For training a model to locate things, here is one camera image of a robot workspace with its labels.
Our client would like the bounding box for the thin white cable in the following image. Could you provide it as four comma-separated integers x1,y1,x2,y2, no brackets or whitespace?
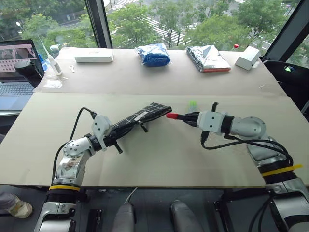
125,186,139,205

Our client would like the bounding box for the small clear plastic bag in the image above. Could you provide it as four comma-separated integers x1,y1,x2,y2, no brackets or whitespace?
43,78,64,89

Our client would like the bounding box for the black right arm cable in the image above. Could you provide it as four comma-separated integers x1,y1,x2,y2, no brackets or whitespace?
199,130,294,168

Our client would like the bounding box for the teal round object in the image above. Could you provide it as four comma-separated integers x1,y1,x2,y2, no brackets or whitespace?
49,44,60,58

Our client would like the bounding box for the open laptop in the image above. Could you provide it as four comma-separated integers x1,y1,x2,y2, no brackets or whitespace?
0,39,45,112

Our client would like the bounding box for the red marker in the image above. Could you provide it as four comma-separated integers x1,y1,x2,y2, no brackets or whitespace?
166,112,186,120

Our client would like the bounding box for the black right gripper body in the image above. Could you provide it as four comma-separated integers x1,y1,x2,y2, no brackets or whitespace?
184,111,201,128

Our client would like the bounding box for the beige shoe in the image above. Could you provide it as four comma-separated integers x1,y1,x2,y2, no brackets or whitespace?
0,190,33,219

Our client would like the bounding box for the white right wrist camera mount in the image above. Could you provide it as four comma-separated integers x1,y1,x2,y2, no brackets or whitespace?
196,111,229,135

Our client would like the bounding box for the black cylindrical device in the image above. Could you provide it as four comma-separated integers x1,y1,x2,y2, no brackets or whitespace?
14,60,43,86

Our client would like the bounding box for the silver foil packet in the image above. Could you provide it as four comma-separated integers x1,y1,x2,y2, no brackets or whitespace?
185,44,231,73

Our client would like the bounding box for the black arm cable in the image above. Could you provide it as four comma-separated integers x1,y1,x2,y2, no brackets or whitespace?
51,107,98,185
199,130,294,168

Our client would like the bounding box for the blue packet in plastic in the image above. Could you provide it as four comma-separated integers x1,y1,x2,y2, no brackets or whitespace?
134,43,173,67

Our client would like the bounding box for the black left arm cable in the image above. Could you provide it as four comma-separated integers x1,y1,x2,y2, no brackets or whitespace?
51,107,98,185

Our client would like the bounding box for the white nozzle glue bottle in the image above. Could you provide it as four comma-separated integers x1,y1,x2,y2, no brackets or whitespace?
38,35,63,77

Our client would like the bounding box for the black slanted window frame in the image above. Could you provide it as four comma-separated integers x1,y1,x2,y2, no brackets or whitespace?
264,0,309,61

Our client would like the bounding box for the dark grey rounded shape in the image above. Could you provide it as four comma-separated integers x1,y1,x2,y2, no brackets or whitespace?
169,200,204,232
112,203,135,232

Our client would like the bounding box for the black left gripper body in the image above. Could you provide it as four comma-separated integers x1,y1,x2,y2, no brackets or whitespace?
103,130,121,148

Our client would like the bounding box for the small white carton box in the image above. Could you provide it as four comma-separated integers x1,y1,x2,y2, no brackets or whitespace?
235,45,261,71

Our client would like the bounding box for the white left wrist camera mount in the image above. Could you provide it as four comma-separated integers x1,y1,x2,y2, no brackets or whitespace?
91,114,113,152

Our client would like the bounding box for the black window frame pillar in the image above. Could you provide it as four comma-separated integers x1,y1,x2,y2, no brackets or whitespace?
84,0,113,49

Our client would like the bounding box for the black grid pencil pouch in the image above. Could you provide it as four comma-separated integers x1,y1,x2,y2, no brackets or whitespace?
106,102,173,145

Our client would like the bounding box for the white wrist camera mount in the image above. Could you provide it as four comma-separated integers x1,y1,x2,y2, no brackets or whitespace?
196,111,229,135
91,114,113,152

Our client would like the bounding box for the flat white box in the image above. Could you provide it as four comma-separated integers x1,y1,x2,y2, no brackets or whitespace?
74,48,115,63

